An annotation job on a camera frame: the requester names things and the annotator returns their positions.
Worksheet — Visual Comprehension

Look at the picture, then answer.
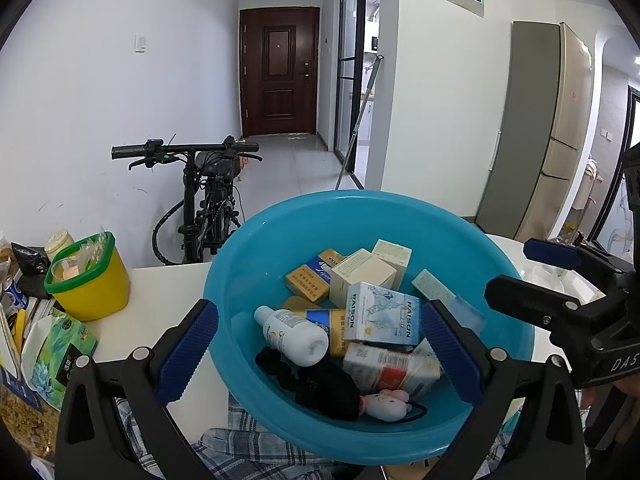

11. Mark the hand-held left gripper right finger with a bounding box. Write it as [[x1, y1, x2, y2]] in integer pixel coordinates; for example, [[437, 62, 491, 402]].
[[422, 300, 586, 480]]

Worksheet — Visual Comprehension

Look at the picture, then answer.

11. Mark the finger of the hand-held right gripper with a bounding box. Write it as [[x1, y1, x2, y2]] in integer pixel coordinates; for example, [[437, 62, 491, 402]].
[[485, 275, 608, 333], [524, 238, 626, 281]]

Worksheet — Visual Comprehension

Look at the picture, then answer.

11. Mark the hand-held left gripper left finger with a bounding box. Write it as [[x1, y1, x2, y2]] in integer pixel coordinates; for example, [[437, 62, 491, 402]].
[[54, 298, 221, 480]]

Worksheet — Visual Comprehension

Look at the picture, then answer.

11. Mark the blue white box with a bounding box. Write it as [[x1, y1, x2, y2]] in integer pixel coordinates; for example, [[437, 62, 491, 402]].
[[345, 281, 422, 347]]

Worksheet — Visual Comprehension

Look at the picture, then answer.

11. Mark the blue plastic basin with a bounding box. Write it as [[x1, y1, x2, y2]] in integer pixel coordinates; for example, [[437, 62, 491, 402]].
[[202, 189, 536, 466]]

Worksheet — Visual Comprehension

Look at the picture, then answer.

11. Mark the person's right hand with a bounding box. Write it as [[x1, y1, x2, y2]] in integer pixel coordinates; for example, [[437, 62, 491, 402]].
[[616, 382, 640, 443]]

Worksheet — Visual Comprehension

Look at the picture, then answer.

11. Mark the clear plastic container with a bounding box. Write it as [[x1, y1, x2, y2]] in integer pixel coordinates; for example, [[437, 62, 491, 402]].
[[520, 259, 603, 306]]

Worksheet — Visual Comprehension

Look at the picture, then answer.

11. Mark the white red box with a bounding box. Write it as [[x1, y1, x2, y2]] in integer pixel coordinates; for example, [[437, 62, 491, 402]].
[[342, 342, 443, 396]]

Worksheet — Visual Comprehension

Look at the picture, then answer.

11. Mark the pale green flat box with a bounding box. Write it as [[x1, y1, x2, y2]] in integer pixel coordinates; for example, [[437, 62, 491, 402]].
[[411, 269, 454, 304]]

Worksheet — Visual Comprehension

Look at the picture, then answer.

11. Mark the pink plush toy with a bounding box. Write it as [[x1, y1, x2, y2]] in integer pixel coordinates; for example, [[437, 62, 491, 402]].
[[360, 389, 413, 423]]

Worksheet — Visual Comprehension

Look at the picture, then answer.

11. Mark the black scrunchie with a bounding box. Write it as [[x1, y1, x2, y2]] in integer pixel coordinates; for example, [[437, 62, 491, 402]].
[[256, 347, 302, 392]]

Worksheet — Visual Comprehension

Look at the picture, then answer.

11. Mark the blue plaid shirt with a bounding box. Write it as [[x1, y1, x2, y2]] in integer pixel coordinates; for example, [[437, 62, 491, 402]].
[[112, 390, 526, 480]]

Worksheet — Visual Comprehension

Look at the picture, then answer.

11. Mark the white plastic bottle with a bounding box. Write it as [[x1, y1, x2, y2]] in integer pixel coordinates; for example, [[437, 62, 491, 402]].
[[254, 306, 330, 367]]

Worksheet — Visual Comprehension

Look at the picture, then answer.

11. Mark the small cream box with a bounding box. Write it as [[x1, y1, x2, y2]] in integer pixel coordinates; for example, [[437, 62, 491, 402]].
[[371, 239, 413, 291]]

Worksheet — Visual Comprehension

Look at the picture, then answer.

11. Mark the yellow bin with green rim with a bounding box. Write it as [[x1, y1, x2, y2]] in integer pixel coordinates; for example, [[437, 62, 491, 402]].
[[44, 232, 131, 322]]

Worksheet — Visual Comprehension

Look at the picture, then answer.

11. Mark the orange blue box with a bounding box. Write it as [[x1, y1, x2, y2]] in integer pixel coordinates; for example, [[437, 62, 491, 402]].
[[282, 296, 357, 358]]

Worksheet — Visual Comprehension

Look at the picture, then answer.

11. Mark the large cream box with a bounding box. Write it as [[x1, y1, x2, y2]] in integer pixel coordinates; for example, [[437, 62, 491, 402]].
[[330, 249, 397, 308]]

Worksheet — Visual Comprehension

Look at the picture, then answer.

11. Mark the beige refrigerator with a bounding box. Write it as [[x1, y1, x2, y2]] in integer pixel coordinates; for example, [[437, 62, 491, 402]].
[[475, 21, 596, 244]]

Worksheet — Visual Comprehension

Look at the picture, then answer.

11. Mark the black cloth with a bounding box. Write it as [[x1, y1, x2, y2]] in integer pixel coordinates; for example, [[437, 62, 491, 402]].
[[289, 360, 364, 422]]

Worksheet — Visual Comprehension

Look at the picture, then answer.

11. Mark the green tissue pack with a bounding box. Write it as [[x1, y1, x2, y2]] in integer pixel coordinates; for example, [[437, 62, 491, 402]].
[[22, 309, 99, 402]]

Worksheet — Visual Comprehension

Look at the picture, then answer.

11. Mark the yellow box with blue label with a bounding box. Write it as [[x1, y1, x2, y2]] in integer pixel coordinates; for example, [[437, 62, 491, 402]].
[[285, 248, 347, 303]]

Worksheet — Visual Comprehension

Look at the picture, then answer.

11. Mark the black bicycle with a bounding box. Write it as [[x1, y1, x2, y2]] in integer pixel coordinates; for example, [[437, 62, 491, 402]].
[[111, 135, 264, 267]]

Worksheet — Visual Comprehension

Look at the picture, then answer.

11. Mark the white jar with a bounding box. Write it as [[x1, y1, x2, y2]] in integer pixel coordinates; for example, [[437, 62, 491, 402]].
[[45, 230, 76, 262]]

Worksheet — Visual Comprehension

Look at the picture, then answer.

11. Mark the cereal bag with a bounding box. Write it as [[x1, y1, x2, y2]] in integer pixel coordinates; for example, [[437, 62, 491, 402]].
[[0, 362, 62, 458]]

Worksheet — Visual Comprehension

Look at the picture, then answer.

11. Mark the black packet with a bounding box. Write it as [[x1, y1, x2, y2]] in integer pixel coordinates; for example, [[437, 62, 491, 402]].
[[11, 242, 52, 277]]

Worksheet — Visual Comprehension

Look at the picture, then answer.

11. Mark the brown entrance door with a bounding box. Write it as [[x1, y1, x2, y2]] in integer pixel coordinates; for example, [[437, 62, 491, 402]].
[[239, 6, 321, 137]]

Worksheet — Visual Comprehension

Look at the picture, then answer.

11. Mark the mop handle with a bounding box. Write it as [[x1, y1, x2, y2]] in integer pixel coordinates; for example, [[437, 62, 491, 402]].
[[334, 54, 385, 192]]

